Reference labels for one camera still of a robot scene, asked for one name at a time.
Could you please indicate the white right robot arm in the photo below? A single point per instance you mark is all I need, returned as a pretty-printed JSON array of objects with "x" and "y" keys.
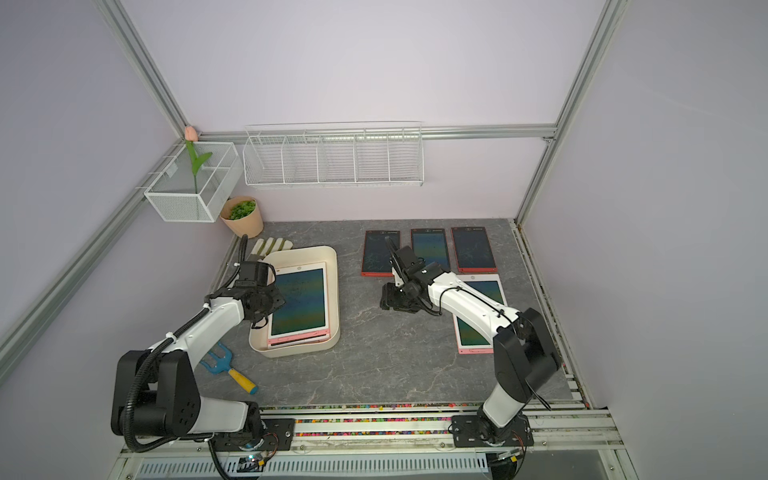
[{"x": 524, "y": 354}]

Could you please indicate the white wire wall shelf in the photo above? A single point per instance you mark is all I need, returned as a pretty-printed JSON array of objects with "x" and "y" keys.
[{"x": 365, "y": 153}]

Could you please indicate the small red writing tablet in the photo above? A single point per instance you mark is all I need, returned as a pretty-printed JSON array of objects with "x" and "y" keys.
[{"x": 473, "y": 250}]

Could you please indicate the cream plastic storage tray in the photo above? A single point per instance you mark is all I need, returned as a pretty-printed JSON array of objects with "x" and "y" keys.
[{"x": 290, "y": 258}]

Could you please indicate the pink writing tablet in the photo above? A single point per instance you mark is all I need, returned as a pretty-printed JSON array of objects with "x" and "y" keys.
[
  {"x": 304, "y": 318},
  {"x": 300, "y": 344}
]

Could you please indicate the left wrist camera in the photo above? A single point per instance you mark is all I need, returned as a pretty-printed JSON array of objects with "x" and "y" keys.
[{"x": 255, "y": 272}]

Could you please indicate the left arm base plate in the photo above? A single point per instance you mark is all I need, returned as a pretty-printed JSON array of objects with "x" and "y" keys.
[{"x": 277, "y": 435}]

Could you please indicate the beige work glove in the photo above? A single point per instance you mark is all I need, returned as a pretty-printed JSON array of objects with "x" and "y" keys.
[{"x": 264, "y": 247}]

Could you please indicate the large red writing tablet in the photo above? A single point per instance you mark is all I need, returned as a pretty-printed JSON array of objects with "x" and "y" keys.
[{"x": 431, "y": 245}]

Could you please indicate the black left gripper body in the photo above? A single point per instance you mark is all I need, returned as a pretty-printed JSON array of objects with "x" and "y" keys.
[{"x": 271, "y": 301}]

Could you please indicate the artificial pink tulip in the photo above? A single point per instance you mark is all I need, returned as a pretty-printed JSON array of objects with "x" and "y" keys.
[{"x": 197, "y": 160}]

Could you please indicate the white mesh wall box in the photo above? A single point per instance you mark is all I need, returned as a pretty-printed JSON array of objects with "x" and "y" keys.
[{"x": 172, "y": 193}]

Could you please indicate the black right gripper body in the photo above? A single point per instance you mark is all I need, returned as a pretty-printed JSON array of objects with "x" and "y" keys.
[{"x": 401, "y": 291}]

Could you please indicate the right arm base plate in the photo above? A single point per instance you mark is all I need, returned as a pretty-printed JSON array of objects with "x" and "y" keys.
[{"x": 475, "y": 431}]

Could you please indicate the yellow blue handled tool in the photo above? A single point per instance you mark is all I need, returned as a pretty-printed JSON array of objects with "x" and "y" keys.
[{"x": 222, "y": 364}]

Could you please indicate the potted green plant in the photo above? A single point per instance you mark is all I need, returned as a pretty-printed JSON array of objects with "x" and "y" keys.
[{"x": 242, "y": 216}]

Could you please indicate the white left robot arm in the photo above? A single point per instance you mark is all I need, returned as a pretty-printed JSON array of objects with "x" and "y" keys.
[{"x": 156, "y": 398}]

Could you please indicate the black frame writing tablet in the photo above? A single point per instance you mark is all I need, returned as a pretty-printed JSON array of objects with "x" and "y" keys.
[{"x": 376, "y": 254}]

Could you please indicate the white writing tablet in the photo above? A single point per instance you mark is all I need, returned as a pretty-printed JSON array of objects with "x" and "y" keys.
[{"x": 470, "y": 341}]

